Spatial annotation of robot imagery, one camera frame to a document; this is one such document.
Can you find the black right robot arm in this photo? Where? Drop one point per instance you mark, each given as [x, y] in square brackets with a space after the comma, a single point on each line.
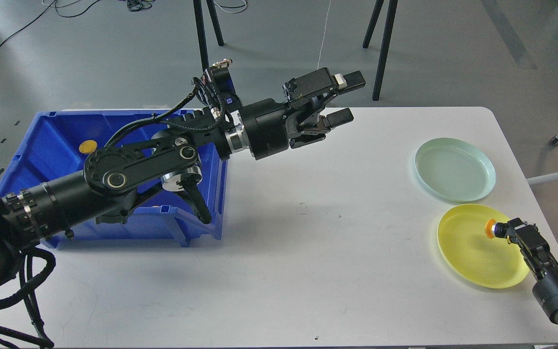
[542, 264]

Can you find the yellow plastic plate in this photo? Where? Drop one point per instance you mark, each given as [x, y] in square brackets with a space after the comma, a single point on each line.
[465, 247]

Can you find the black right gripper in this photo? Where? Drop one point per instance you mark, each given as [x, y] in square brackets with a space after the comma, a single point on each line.
[541, 262]

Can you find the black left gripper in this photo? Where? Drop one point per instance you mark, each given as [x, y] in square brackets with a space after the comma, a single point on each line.
[272, 127]

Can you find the light green plastic plate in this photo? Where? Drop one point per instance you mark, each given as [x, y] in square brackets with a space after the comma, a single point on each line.
[454, 170]

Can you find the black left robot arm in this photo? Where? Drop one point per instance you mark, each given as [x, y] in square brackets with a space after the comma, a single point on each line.
[157, 153]

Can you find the yellow push button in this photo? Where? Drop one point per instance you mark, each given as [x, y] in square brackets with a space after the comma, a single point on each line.
[496, 229]
[87, 147]

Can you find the black tripod leg right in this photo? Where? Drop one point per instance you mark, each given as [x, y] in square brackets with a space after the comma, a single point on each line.
[385, 45]

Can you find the blue plastic storage bin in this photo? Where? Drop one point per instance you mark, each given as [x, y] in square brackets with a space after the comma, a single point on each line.
[50, 149]

